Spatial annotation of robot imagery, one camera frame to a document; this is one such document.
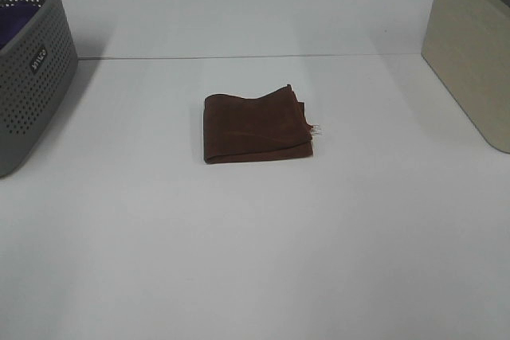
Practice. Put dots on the brown towel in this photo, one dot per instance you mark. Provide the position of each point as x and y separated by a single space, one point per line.
268 128

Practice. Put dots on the grey perforated laundry basket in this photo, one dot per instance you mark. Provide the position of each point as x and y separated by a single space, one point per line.
36 73

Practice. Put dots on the beige storage box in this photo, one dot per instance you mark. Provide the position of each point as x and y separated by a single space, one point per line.
467 46

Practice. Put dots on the purple cloth in basket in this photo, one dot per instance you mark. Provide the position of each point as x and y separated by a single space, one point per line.
18 20

